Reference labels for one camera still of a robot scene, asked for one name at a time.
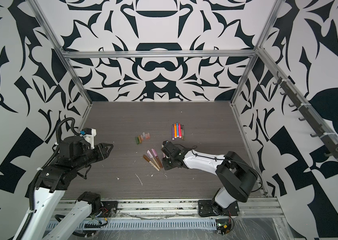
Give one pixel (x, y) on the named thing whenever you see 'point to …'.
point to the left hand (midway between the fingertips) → (110, 143)
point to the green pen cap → (137, 140)
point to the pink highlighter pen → (180, 130)
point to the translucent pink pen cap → (141, 136)
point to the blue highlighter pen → (177, 126)
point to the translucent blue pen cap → (143, 134)
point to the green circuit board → (223, 226)
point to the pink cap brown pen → (157, 157)
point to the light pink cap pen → (151, 157)
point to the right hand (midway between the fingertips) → (166, 162)
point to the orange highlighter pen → (175, 131)
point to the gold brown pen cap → (139, 139)
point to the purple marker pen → (173, 132)
